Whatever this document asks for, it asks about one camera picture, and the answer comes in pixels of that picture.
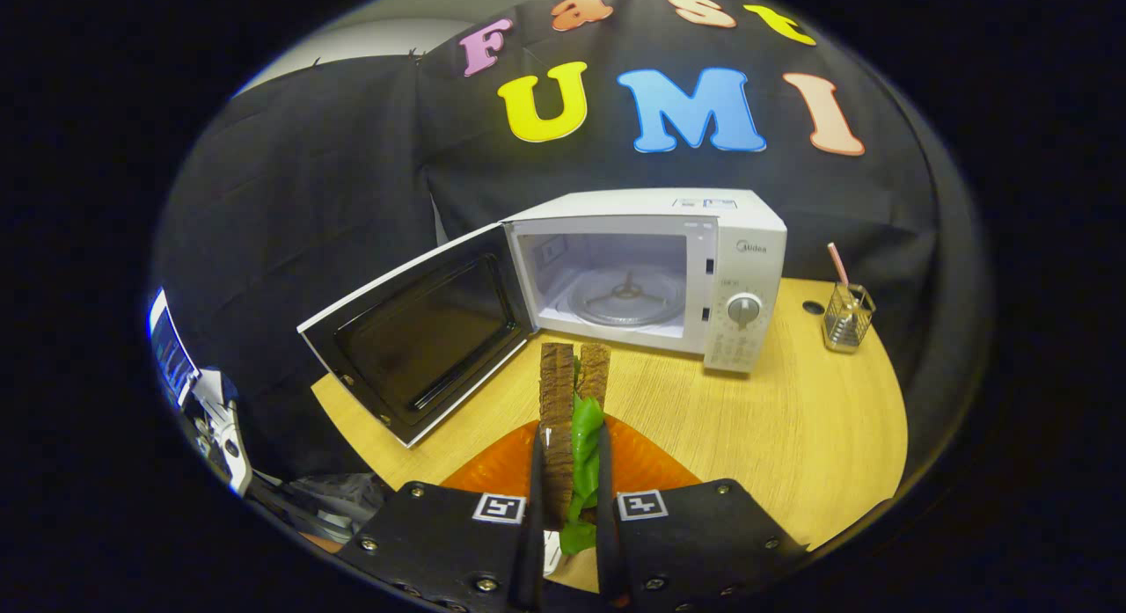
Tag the brown bread lettuce sandwich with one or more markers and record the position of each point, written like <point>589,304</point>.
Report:
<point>556,402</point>

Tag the pink striped straw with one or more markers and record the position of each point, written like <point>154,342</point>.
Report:
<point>837,266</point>

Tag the white microwave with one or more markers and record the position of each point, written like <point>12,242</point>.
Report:
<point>748,244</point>

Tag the black backdrop cloth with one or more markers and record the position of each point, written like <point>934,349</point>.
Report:
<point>308,200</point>

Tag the black round table grommet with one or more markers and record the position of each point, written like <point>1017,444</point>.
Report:
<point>814,308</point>

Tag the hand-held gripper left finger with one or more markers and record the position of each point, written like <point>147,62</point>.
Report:
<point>440,543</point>

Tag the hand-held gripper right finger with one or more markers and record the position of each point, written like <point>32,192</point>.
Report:
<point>704,543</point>

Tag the small white plate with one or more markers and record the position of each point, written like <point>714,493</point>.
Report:
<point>551,556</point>

